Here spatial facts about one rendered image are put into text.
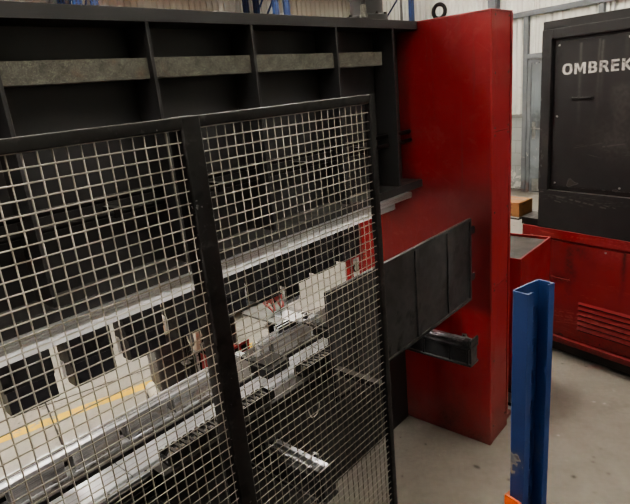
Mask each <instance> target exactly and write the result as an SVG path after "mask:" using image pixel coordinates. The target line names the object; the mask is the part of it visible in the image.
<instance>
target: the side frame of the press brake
mask: <svg viewBox="0 0 630 504"><path fill-rule="evenodd" d="M396 47H397V69H398V91H399V113H400V131H403V130H407V129H410V130H411V132H410V133H408V134H404V135H401V140H403V139H407V138H411V139H412V141H411V142H408V143H404V144H401V156H402V178H408V179H422V185H423V186H421V187H419V188H416V189H413V190H410V191H408V192H412V197H411V198H408V199H406V200H403V201H401V202H398V203H395V209H394V210H392V211H389V212H387V213H384V214H382V215H381V226H382V243H383V260H384V261H386V260H388V259H390V258H392V257H394V256H396V255H398V254H400V253H401V252H403V251H405V250H407V249H409V248H411V247H413V246H415V245H417V244H419V243H421V242H423V241H425V240H427V239H429V238H431V237H433V236H435V235H437V234H438V233H440V232H442V231H444V230H446V229H448V228H450V227H452V226H454V225H456V224H458V223H460V222H462V221H464V220H466V219H468V218H471V227H472V226H475V233H473V234H472V235H471V242H472V273H473V272H475V279H474V280H472V300H471V301H470V302H469V303H467V304H466V305H465V306H463V307H462V308H461V309H459V310H458V311H457V312H455V313H454V314H453V315H451V316H450V317H449V318H447V319H446V320H445V321H443V322H442V323H441V324H439V325H438V326H437V327H436V328H434V329H435V330H439V331H443V332H448V333H452V334H456V335H460V336H462V333H465V334H467V336H468V337H469V338H472V339H473V338H474V337H475V336H476V335H478V345H477V358H478V359H479V361H478V362H477V363H476V364H474V365H473V366H472V367H471V368H470V367H466V366H463V365H459V364H456V363H452V362H448V361H445V360H441V359H438V358H434V357H431V356H427V355H423V354H420V353H416V352H413V351H409V350H405V358H406V379H407V399H408V415H410V416H412V417H415V418H418V419H420V420H423V421H426V422H428V423H431V424H434V425H436V426H439V427H442V428H445V429H447V430H450V431H453V432H455V433H458V434H461V435H463V436H466V437H469V438H471V439H474V440H477V441H480V442H482V443H485V444H488V445H491V444H492V443H493V441H494V440H495V438H496V437H497V436H498V435H499V433H500V432H501V431H502V430H503V428H504V427H505V426H506V425H507V412H508V371H509V295H510V219H511V143H512V67H513V10H505V9H495V8H489V9H483V10H477V11H472V12H466V13H460V14H455V15H449V16H443V17H438V18H432V19H426V20H421V21H417V29H416V30H410V31H404V32H398V33H396ZM371 223H372V219H369V223H368V220H367V221H364V224H363V222H362V223H360V224H359V226H358V228H361V227H364V226H366V225H368V224H371ZM369 226H370V232H371V231H372V224H371V225H368V226H366V227H365V234H367V233H369ZM362 235H364V228H361V229H360V236H362ZM372 239H373V232H371V233H370V239H369V234H367V235H365V238H364V236H362V237H360V240H359V245H360V242H361V244H363V243H365V241H366V242H367V241H369V240H372ZM372 247H374V243H373V240H372V241H371V248H372ZM368 249H370V242H367V243H366V250H368ZM363 251H365V244H363V245H361V252H363ZM366 255H367V258H368V257H370V256H372V255H374V248H372V249H371V254H370V250H368V251H366V253H365V252H363V253H361V254H360V255H358V256H359V262H360V261H361V256H362V260H364V259H366ZM374 262H375V256H372V263H374ZM370 264H371V257H370V258H368V259H367V266H368V265H370ZM374 266H375V263H374V264H372V267H374ZM364 267H366V260H364V261H362V268H364ZM362 268H361V262H360V263H359V270H360V269H362ZM370 268H371V265H370V266H368V267H367V268H364V269H362V270H360V274H361V273H362V271H363V272H364V271H366V270H368V269H370Z"/></svg>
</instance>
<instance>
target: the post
mask: <svg viewBox="0 0 630 504"><path fill-rule="evenodd" d="M196 116H199V115H189V116H179V117H180V118H187V117H195V118H187V119H181V122H182V130H179V131H177V135H178V141H179V142H182V143H181V144H179V147H180V153H181V155H182V154H183V155H184V156H181V159H182V165H183V167H186V168H183V171H184V178H185V179H188V180H186V181H185V184H186V190H187V191H190V192H188V193H187V196H188V202H189V203H191V204H189V208H190V214H193V216H191V220H192V226H195V227H193V233H194V238H195V237H197V238H196V239H195V245H196V249H197V248H199V250H196V251H197V257H198V260H200V261H198V263H199V269H200V271H201V270H202V272H200V275H201V281H204V283H202V288H203V292H206V293H205V294H204V300H205V303H207V304H205V306H206V312H207V313H209V314H208V315H207V318H208V324H209V323H211V324H210V325H209V330H210V334H211V333H212V335H210V337H211V343H212V344H213V343H214V345H212V349H213V354H215V353H216V354H215V355H214V361H215V364H216V363H217V365H215V367H216V373H219V374H218V375H217V379H218V383H220V384H218V385H219V392H222V393H221V394H220V398H221V402H222V401H223V403H221V404H222V410H223V411H224V410H225V412H223V416H224V421H225V420H226V421H225V428H226V429H228V430H227V431H226V434H227V439H228V438H229V439H228V447H230V446H231V448H229V453H230V456H231V455H232V457H230V459H231V465H232V464H234V465H233V466H232V471H233V473H234V472H235V474H233V477H234V482H235V481H237V482H235V489H236V490H237V489H238V490H237V491H236V495H237V498H239V499H238V500H237V502H238V504H257V497H256V490H255V484H254V477H253V471H252V464H251V457H250V451H249V444H248V437H247V431H246V424H245V417H244V411H243V404H242V398H241V391H240V384H239V378H238V371H237V364H236V358H235V351H234V344H233V338H232V331H231V325H230V318H229V311H228V305H227V298H226V291H225V285H224V278H223V271H222V265H221V258H220V252H219V245H218V238H217V232H216V225H215V218H214V212H213V205H212V198H211V192H210V185H209V178H208V172H207V165H206V159H205V152H204V145H203V139H202V132H201V126H200V120H199V117H196ZM198 311H199V317H200V316H203V315H205V314H206V313H205V307H204V305H203V306H201V307H198ZM200 323H201V327H203V326H205V325H207V319H206V316H203V317H201V318H200ZM205 353H206V358H207V357H209V356H211V355H212V350H211V346H210V347H208V348H206V349H205ZM207 365H208V367H210V366H212V365H214V362H213V356H211V357H210V358H208V359H207ZM208 371H209V376H210V377H212V376H213V375H215V368H214V366H213V367H211V368H209V369H208ZM210 382H211V387H213V386H214V385H216V384H217V380H216V376H214V377H212V378H210ZM212 394H213V397H214V396H215V395H217V394H219V393H218V386H215V387H213V388H212ZM213 400H214V406H216V405H217V404H219V403H220V399H219V395H217V396H216V397H214V398H213ZM215 412H216V415H218V414H220V413H221V412H222V411H221V405H218V406H216V407H215ZM216 418H217V424H220V423H221V422H223V417H222V414H220V415H218V416H217V417H216ZM218 430H219V434H220V433H222V432H223V431H225V429H224V423H222V424H220V425H219V426H218ZM219 436H220V442H221V443H222V442H223V441H225V440H226V435H225V432H224V433H222V434H220V435H219ZM228 447H227V441H225V442H224V443H222V444H221V448H222V452H223V451H224V450H226V449H227V448H228ZM229 453H228V450H226V451H225V452H223V453H222V454H223V460H226V459H227V458H229ZM230 459H227V460H226V461H225V462H224V466H225V469H227V468H228V467H230ZM225 472H226V478H228V477H229V476H230V475H232V472H231V467H230V468H228V469H227V470H226V471H225ZM232 483H233V478H232V476H231V477H229V478H228V479H227V484H228V487H229V486H230V485H231V484H232ZM228 489H229V495H231V494H232V493H233V492H234V491H235V490H234V484H233V485H231V486H230V487H229V488H228ZM235 500H236V496H235V493H233V494H232V495H231V496H230V501H231V503H232V502H234V501H235ZM237 502H236V501H235V502H234V503H233V504H237Z"/></svg>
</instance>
